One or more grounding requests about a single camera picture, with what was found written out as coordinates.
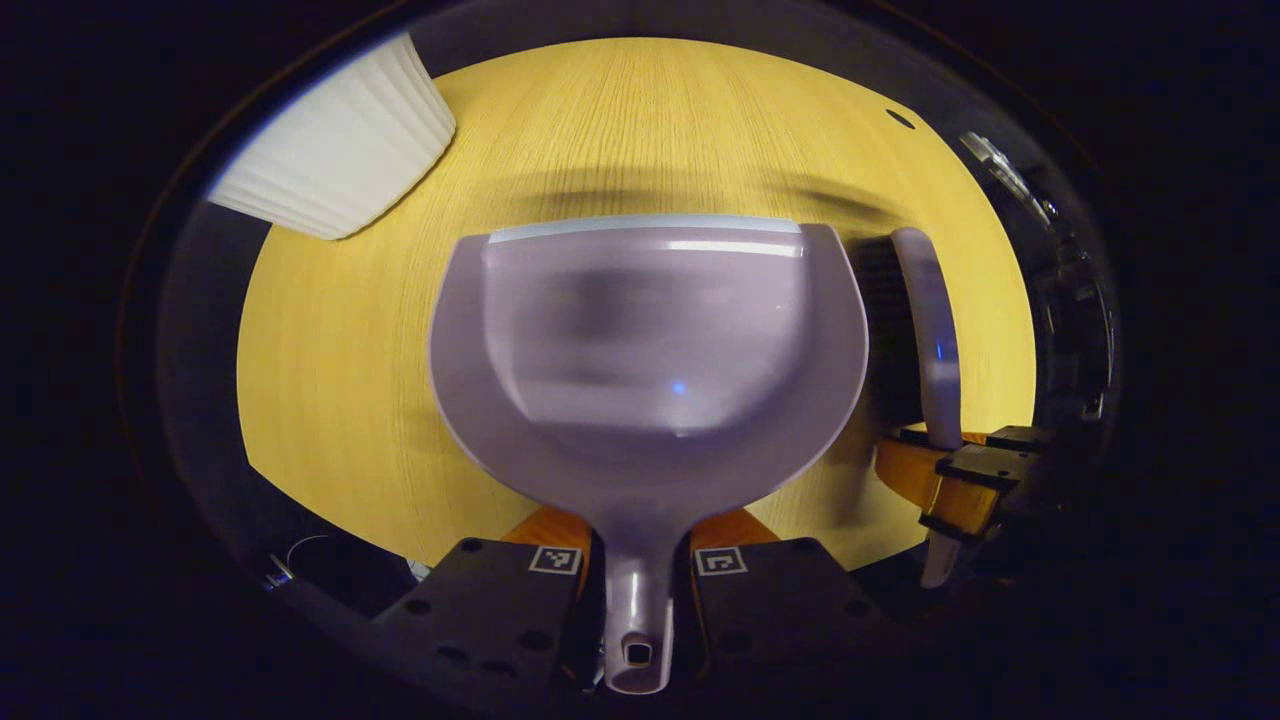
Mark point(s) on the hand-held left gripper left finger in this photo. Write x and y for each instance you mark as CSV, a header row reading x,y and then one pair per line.
x,y
490,610

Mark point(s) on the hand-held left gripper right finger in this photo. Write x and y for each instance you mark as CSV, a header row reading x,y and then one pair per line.
x,y
780,610

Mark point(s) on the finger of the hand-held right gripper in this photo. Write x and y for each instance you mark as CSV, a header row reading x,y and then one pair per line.
x,y
985,470
905,470

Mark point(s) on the small lilac broom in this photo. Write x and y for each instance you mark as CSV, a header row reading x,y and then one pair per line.
x,y
930,320

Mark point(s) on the small lilac dustpan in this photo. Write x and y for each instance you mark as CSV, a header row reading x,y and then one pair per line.
x,y
650,340

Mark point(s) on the white ribbed garbage bin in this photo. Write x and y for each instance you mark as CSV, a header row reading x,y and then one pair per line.
x,y
340,150

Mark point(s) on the wooden desktop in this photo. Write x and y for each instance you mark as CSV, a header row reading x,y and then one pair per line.
x,y
340,380

